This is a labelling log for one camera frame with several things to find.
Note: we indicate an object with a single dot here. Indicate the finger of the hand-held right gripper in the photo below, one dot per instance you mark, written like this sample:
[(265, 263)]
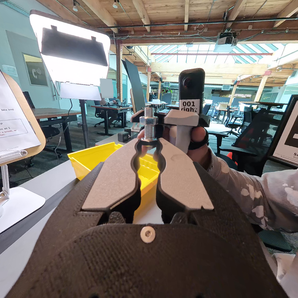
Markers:
[(181, 118), (137, 117)]

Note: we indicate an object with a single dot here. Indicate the ceiling projector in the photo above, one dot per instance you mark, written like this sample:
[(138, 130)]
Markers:
[(224, 43)]

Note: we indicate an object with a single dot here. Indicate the bright studio light panel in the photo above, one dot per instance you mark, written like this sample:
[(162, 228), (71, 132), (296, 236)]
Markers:
[(69, 69)]

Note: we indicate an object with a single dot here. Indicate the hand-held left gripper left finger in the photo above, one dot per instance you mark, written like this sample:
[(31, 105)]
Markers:
[(111, 181)]

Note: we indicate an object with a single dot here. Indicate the printed instruction sheet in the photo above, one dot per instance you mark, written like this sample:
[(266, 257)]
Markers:
[(14, 130)]

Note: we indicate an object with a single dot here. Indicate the silver hex nut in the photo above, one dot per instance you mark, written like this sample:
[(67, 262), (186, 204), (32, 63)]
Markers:
[(149, 120)]

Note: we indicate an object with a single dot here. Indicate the office desk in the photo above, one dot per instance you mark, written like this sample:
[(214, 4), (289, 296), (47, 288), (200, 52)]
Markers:
[(109, 107), (53, 113)]

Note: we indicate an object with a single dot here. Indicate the orange cone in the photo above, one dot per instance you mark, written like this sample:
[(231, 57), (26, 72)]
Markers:
[(231, 157)]

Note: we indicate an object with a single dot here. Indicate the person's right hand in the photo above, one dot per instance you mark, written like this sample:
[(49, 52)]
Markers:
[(200, 153)]

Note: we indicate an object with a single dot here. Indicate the grey phone sign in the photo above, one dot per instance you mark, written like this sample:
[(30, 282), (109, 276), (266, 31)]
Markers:
[(35, 72)]

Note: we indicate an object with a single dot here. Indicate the white stand base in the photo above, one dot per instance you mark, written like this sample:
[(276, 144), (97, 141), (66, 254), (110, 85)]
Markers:
[(23, 204)]

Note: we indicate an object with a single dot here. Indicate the yellow storage bin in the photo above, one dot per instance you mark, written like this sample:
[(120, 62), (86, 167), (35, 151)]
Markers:
[(88, 160)]

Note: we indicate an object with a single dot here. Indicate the black panel wooden stand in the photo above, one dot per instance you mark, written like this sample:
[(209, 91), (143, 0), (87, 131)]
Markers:
[(135, 81)]

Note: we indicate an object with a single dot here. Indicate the person's right forearm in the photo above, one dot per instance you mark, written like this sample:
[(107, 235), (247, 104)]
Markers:
[(256, 193)]

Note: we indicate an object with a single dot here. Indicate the ceiling spot lamp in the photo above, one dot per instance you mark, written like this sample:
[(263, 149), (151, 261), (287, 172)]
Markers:
[(115, 4), (75, 7)]

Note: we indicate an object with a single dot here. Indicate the beige panel stand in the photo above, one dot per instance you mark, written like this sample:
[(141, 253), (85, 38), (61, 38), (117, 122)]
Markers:
[(42, 137)]

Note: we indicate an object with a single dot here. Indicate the framed marker poster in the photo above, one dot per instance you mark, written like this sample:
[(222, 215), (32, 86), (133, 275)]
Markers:
[(288, 144)]

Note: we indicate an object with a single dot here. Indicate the silver hex bolt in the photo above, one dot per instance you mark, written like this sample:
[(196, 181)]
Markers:
[(149, 130)]

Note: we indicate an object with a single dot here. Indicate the black cube device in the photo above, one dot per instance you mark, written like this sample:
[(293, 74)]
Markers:
[(123, 137)]

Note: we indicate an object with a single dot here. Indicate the black light stand pole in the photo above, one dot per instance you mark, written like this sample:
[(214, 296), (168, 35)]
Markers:
[(84, 123)]

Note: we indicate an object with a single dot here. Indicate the black office chair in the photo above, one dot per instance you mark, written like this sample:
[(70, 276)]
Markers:
[(256, 137)]

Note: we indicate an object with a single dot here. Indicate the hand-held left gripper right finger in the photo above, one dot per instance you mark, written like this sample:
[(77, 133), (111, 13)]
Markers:
[(184, 181)]

